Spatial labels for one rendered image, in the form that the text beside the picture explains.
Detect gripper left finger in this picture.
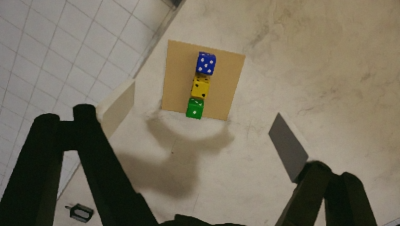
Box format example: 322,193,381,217
0,78,160,226

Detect yellow die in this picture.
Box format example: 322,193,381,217
191,76,210,99

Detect green die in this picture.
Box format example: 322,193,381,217
186,98,204,120

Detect blue die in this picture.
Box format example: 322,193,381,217
196,52,216,75

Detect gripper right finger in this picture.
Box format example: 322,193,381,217
268,111,378,226

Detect tan flat mat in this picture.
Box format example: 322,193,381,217
161,40,246,121

